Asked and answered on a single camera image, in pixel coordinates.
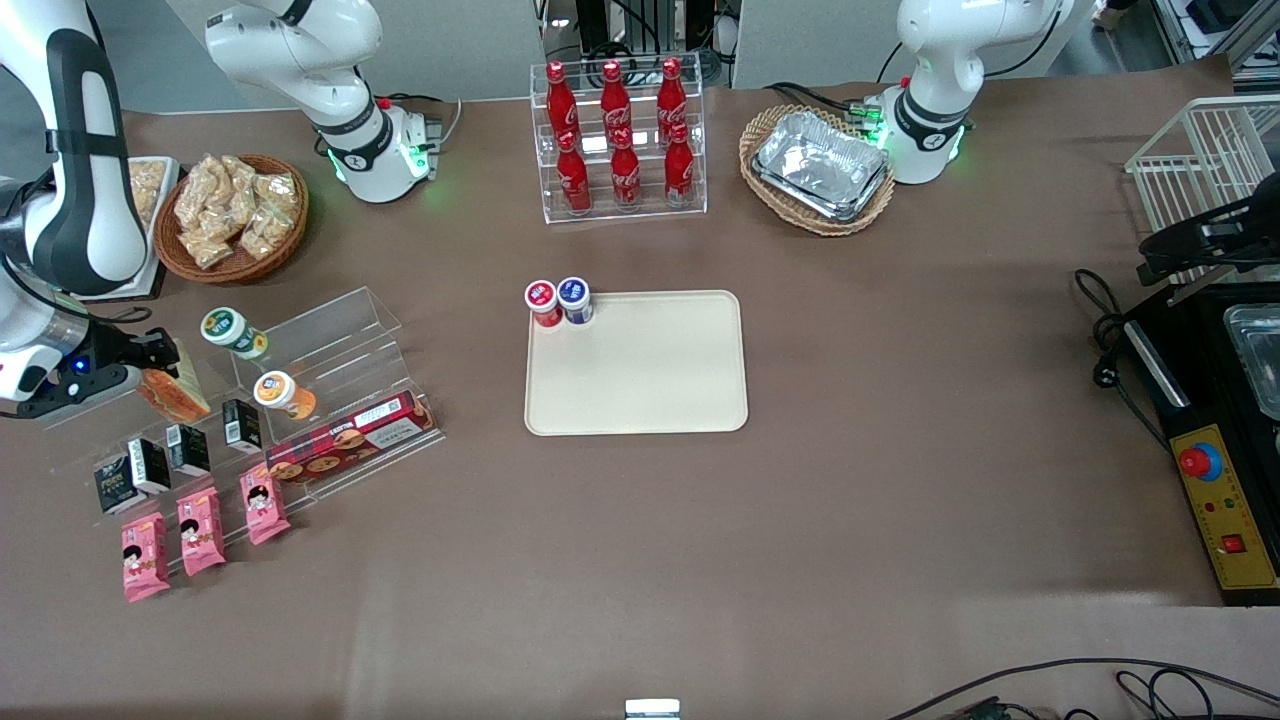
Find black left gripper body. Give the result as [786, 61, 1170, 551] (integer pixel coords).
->
[1203, 195, 1280, 265]

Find long black floor cable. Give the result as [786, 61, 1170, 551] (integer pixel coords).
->
[885, 657, 1280, 720]

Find triangular sandwich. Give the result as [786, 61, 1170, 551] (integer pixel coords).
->
[138, 364, 212, 424]

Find black sealing machine yellow panel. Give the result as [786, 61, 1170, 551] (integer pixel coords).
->
[1120, 280, 1280, 608]

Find brown wicker basket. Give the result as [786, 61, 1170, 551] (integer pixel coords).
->
[154, 154, 310, 286]

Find red lidded small jar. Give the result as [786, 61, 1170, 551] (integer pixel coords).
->
[524, 280, 563, 329]

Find beige plastic tray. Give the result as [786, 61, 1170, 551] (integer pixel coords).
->
[524, 290, 749, 437]

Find clear acrylic stepped display stand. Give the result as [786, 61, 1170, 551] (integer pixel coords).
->
[45, 340, 301, 577]
[230, 287, 447, 501]

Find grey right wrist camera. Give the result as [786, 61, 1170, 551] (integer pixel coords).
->
[18, 364, 143, 421]

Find black power cable with plug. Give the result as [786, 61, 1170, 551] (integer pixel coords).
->
[1073, 268, 1171, 451]

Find metal tray in machine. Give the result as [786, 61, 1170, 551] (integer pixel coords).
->
[1222, 303, 1280, 421]

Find red cola bottle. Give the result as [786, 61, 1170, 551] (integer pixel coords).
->
[546, 62, 579, 137]
[611, 128, 642, 209]
[600, 60, 631, 136]
[657, 57, 688, 131]
[557, 132, 593, 214]
[665, 124, 695, 206]

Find white wire basket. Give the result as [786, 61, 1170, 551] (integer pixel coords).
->
[1125, 95, 1280, 286]

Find pink snack packet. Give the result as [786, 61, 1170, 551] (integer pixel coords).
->
[121, 512, 171, 603]
[240, 465, 292, 546]
[177, 487, 227, 577]

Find black equipment with cables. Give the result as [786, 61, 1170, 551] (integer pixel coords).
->
[535, 0, 741, 86]

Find clear bagged brown snack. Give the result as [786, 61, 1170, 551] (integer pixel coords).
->
[174, 155, 239, 233]
[180, 228, 237, 270]
[238, 205, 298, 262]
[232, 165, 301, 216]

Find red emergency stop button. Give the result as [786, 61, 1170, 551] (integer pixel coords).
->
[1178, 442, 1224, 483]

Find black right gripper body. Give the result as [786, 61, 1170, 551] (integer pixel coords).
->
[68, 323, 153, 378]

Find stacked aluminium foil trays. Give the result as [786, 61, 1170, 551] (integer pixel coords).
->
[752, 110, 891, 223]

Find clear acrylic bottle rack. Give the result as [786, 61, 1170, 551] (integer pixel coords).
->
[530, 55, 708, 225]

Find light wicker basket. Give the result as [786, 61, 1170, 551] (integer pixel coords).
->
[739, 104, 897, 237]

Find green lidded cup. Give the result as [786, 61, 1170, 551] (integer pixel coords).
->
[200, 306, 269, 361]

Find wrapped brown snack bars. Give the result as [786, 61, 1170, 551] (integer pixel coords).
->
[127, 160, 167, 227]

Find red cookie box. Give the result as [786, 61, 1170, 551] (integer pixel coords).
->
[265, 390, 438, 486]

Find small black carton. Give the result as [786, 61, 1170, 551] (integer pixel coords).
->
[166, 424, 211, 477]
[222, 398, 263, 456]
[128, 437, 172, 495]
[94, 455, 137, 516]

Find blue lidded small jar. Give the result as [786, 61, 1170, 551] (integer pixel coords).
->
[557, 277, 595, 326]

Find orange lidded cup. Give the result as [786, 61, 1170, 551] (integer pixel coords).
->
[253, 370, 318, 421]

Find white rectangular snack tray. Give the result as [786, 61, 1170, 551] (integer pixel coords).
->
[75, 157, 181, 301]

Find aluminium frame rack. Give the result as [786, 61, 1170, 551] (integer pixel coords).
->
[1150, 0, 1280, 96]

